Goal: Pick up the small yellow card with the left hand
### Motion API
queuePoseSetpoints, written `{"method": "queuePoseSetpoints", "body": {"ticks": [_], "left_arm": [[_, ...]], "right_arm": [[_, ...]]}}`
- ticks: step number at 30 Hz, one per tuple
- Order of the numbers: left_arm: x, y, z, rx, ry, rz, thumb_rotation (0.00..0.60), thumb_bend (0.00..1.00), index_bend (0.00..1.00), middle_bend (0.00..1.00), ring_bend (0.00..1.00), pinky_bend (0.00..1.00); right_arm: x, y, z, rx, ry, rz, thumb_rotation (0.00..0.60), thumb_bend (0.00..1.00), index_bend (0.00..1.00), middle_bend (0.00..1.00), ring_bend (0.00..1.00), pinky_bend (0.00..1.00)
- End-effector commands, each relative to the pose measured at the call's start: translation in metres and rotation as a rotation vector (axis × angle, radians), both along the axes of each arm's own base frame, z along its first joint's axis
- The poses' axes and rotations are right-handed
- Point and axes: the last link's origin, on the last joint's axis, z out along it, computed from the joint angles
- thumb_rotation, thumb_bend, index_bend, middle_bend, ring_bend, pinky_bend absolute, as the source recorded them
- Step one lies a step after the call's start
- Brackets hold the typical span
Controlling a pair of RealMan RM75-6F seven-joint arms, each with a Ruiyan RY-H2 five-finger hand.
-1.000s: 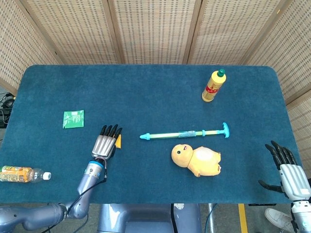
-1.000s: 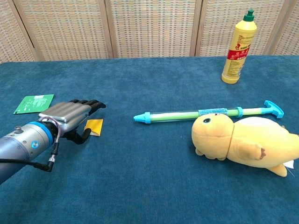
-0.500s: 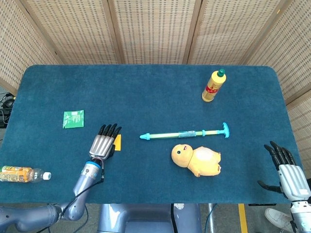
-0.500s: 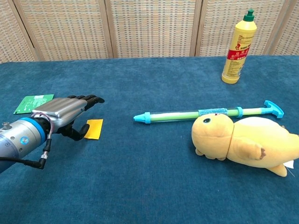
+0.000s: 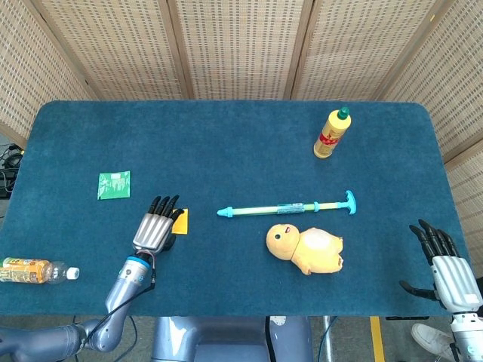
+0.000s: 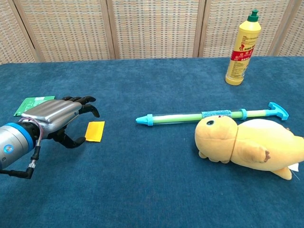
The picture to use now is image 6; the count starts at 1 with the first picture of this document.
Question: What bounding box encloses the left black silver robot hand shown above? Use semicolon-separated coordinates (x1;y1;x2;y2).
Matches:
18;95;101;150

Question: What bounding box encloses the blue carpet table cover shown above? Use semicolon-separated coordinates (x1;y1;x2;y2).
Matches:
0;56;304;228

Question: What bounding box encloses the yellow bottle green cap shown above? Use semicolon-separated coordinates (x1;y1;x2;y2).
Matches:
225;9;262;86

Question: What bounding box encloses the yellow rectangular card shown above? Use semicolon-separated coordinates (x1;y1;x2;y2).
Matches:
85;121;105;143

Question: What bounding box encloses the yellow plush duck toy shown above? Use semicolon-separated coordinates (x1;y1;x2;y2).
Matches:
194;115;304;181

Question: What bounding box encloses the green square sachet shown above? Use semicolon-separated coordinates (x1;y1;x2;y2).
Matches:
13;95;56;117

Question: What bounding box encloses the woven bamboo screen panel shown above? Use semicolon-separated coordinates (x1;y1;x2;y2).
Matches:
8;0;119;63
198;0;295;59
105;0;206;60
0;0;46;64
268;0;304;57

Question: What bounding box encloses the cyan toy water pump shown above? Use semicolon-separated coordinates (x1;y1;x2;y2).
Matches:
135;102;290;127

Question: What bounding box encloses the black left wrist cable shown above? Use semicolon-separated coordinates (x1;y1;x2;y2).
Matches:
0;118;43;180

